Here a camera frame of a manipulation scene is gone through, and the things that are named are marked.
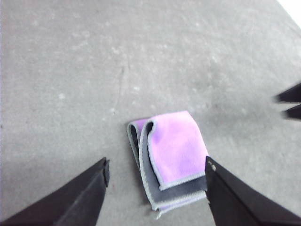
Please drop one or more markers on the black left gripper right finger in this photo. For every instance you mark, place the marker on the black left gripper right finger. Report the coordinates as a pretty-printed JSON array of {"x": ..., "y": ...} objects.
[{"x": 240, "y": 204}]

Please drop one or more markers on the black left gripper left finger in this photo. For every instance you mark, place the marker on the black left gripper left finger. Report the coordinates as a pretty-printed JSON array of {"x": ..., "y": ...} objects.
[{"x": 68, "y": 204}]

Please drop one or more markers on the purple towel with grey hem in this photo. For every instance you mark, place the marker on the purple towel with grey hem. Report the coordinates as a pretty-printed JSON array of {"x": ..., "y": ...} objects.
[{"x": 174, "y": 146}]

